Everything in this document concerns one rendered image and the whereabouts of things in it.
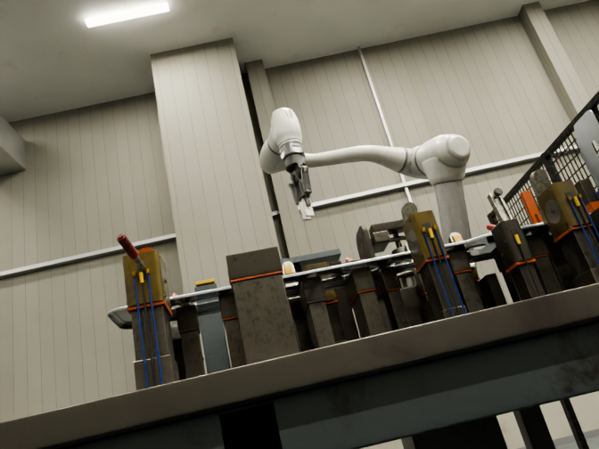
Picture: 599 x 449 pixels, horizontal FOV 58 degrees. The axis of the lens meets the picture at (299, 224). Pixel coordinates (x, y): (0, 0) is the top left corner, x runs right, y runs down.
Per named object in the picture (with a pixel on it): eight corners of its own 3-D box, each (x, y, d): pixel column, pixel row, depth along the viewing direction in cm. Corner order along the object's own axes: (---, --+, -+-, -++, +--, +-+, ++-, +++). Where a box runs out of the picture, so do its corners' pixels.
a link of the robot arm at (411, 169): (395, 148, 220) (413, 138, 207) (433, 158, 225) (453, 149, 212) (392, 179, 217) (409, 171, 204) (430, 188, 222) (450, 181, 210)
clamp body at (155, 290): (133, 431, 100) (116, 251, 114) (147, 436, 113) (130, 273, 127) (179, 420, 101) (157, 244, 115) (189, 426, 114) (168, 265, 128)
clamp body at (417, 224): (462, 358, 111) (411, 208, 125) (444, 368, 122) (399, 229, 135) (491, 352, 112) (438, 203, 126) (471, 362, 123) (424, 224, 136)
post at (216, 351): (215, 433, 153) (192, 287, 170) (217, 435, 160) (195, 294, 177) (241, 427, 154) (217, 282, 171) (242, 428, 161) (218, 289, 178)
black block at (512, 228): (554, 338, 115) (504, 216, 127) (533, 347, 124) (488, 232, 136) (577, 333, 116) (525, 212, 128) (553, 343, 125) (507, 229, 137)
